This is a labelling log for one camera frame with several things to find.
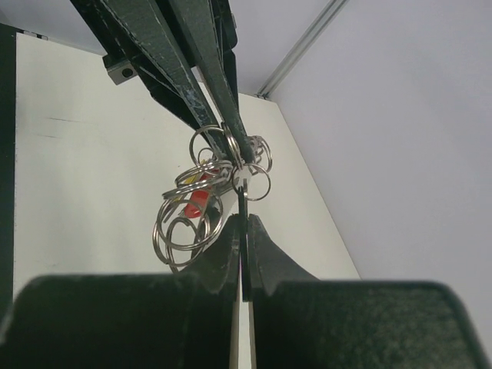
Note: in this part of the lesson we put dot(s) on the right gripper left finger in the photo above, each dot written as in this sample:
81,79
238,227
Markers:
183,320

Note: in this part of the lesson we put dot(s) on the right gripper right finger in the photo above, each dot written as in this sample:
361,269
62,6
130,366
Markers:
303,322

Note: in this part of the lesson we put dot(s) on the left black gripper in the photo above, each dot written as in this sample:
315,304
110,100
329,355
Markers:
181,50

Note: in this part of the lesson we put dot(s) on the black key tag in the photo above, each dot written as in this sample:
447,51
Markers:
243,241

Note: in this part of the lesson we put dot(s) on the red handled key organizer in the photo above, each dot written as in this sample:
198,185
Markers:
193,213

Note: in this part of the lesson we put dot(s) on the right aluminium frame post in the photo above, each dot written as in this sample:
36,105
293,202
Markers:
312,33

